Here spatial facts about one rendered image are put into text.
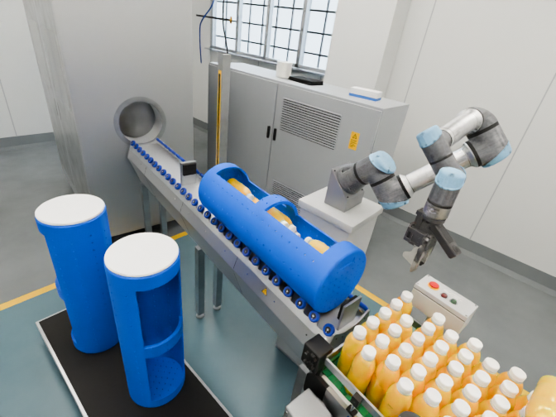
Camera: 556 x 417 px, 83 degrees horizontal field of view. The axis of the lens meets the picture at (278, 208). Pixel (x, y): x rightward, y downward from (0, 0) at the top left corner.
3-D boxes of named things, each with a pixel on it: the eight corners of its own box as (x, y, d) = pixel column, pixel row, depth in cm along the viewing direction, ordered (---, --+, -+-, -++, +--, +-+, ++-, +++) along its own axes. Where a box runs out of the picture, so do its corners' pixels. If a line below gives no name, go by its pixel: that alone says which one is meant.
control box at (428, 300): (419, 291, 132) (428, 273, 127) (467, 324, 120) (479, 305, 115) (406, 301, 126) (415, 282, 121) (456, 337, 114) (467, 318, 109)
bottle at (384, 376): (382, 387, 105) (400, 352, 96) (390, 409, 99) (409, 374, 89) (361, 386, 104) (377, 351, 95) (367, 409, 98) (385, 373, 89)
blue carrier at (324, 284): (242, 201, 189) (243, 157, 173) (358, 292, 133) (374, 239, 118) (199, 216, 173) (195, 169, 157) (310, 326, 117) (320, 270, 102)
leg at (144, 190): (151, 242, 296) (146, 182, 265) (154, 245, 293) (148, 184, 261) (146, 244, 293) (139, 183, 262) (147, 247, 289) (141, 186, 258)
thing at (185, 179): (194, 181, 211) (194, 160, 203) (197, 184, 208) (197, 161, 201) (180, 184, 205) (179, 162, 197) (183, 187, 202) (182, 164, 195)
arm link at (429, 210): (456, 206, 99) (444, 212, 94) (450, 218, 101) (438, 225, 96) (433, 195, 103) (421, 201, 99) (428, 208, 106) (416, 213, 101)
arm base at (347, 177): (349, 163, 161) (365, 155, 153) (361, 190, 160) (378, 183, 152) (333, 169, 150) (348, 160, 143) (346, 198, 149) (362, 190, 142)
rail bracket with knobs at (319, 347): (317, 348, 114) (323, 329, 109) (332, 364, 110) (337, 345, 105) (297, 363, 108) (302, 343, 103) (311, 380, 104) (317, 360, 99)
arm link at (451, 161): (456, 150, 105) (450, 157, 97) (472, 179, 105) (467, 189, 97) (433, 160, 110) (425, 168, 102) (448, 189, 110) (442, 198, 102)
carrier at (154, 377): (117, 403, 159) (173, 412, 159) (87, 271, 116) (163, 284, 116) (144, 353, 184) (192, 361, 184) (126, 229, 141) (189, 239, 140)
